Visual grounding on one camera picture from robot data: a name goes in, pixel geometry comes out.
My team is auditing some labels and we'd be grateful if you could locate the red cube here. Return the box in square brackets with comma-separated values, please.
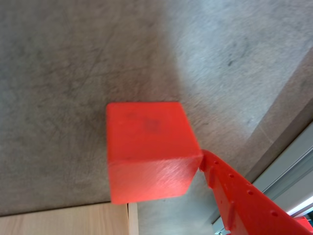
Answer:
[106, 101, 203, 205]

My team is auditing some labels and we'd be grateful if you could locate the red robot base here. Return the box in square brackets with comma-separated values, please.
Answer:
[294, 216, 313, 230]

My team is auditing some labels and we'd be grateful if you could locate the wooden shape sorter box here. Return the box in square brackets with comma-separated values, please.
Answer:
[0, 202, 139, 235]

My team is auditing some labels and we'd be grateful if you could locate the aluminium profile rail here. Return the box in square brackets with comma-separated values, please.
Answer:
[211, 121, 313, 235]

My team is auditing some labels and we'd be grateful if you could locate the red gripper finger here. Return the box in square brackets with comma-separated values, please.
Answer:
[199, 149, 313, 235]

